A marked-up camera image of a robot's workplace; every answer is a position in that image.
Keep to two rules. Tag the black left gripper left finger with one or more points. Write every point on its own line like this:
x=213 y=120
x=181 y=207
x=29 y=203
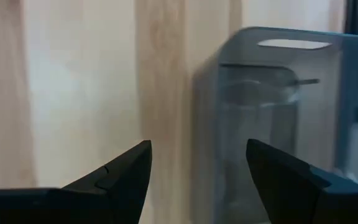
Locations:
x=104 y=202

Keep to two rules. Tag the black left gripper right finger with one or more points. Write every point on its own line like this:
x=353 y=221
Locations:
x=297 y=199

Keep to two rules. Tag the grey translucent plastic bin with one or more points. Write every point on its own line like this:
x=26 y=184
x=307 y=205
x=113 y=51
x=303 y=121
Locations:
x=259 y=118

